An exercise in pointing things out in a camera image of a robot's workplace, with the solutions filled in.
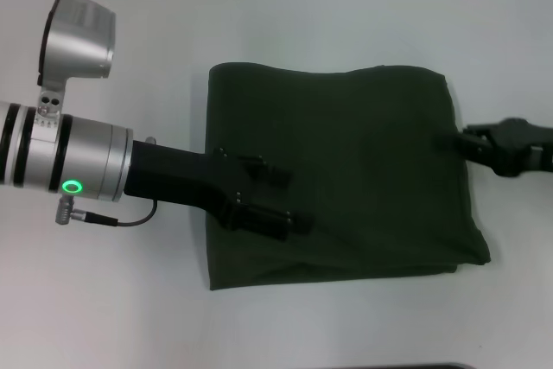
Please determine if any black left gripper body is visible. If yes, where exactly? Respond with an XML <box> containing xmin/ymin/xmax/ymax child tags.
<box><xmin>123</xmin><ymin>139</ymin><xmax>264</xmax><ymax>232</ymax></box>

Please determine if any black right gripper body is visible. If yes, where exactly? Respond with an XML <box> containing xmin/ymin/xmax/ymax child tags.
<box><xmin>486</xmin><ymin>116</ymin><xmax>553</xmax><ymax>179</ymax></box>

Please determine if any silver left camera mount bracket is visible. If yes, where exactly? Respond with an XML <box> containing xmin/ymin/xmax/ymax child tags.
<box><xmin>35</xmin><ymin>86</ymin><xmax>67</xmax><ymax>130</ymax></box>

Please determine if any dark green FREE t-shirt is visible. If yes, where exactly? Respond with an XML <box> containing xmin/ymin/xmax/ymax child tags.
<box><xmin>202</xmin><ymin>62</ymin><xmax>493</xmax><ymax>292</ymax></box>

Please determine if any dark left gripper cable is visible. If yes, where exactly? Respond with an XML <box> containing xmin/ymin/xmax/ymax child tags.
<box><xmin>84</xmin><ymin>199</ymin><xmax>159</xmax><ymax>228</ymax></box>

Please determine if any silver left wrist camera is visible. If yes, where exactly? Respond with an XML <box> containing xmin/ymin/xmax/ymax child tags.
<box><xmin>35</xmin><ymin>0</ymin><xmax>117</xmax><ymax>90</ymax></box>

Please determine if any silver left cable connector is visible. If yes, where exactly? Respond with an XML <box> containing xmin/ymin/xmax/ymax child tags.
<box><xmin>54</xmin><ymin>195</ymin><xmax>87</xmax><ymax>226</ymax></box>

